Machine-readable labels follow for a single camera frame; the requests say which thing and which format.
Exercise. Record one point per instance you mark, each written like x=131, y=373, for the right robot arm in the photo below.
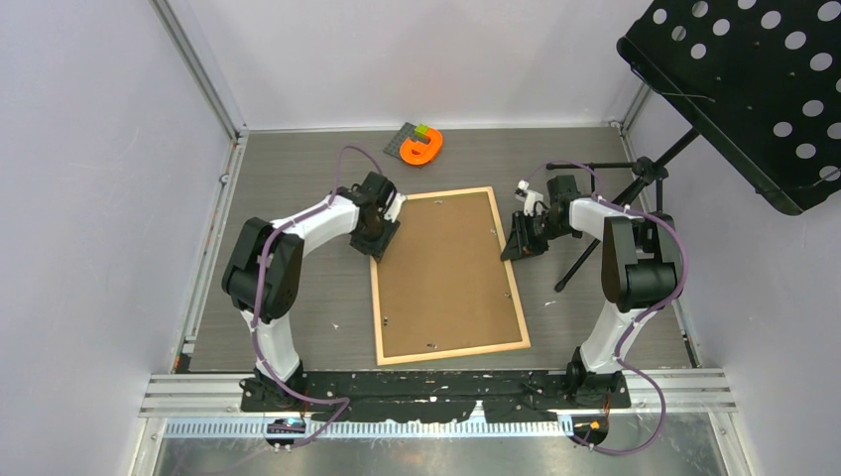
x=642, y=270

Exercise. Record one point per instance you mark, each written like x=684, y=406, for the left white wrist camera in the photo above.
x=394, y=208

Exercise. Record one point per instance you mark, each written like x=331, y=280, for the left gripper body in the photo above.
x=375, y=241

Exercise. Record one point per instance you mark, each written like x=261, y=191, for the green building brick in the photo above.
x=420, y=132

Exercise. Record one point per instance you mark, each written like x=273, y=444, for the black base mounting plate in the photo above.
x=432, y=396

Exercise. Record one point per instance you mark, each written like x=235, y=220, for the aluminium rail frame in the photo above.
x=679, y=422

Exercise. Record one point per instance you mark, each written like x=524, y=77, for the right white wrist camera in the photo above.
x=531, y=199

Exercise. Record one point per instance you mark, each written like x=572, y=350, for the black perforated music stand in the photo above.
x=758, y=80

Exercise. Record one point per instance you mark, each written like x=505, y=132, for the grey building baseplate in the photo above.
x=407, y=132

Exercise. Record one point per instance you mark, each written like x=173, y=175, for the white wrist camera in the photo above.
x=531, y=199
x=394, y=208

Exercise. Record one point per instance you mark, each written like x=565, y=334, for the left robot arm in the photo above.
x=262, y=276

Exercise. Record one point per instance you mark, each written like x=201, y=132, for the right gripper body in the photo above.
x=534, y=232

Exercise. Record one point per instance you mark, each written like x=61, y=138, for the orange plastic horseshoe piece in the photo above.
x=416, y=153

